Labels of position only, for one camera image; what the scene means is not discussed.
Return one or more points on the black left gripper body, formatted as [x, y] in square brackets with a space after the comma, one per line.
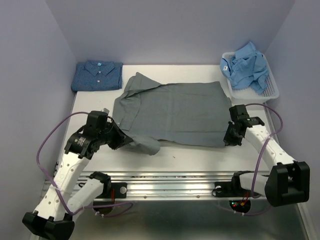
[112, 135]

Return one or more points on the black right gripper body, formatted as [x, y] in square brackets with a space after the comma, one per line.
[231, 136]

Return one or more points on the grey long sleeve shirt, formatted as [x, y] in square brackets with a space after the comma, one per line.
[195, 114]

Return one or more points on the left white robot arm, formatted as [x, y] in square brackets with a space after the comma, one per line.
[55, 216]

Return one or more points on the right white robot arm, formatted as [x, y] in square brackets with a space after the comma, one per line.
[277, 175]

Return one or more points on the white plastic basket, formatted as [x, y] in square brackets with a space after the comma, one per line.
[248, 95]

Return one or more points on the blue checked folded shirt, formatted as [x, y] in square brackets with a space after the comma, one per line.
[95, 75]

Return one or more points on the light blue crumpled shirt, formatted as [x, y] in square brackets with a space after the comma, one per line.
[246, 69]

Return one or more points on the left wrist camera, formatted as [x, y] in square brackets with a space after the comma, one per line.
[105, 110]

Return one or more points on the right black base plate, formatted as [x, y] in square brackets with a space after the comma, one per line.
[228, 189]

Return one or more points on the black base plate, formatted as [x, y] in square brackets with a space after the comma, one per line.
[228, 189]
[114, 190]

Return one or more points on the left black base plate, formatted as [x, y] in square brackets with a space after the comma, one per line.
[114, 190]

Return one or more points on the aluminium rail frame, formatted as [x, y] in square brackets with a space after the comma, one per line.
[174, 187]

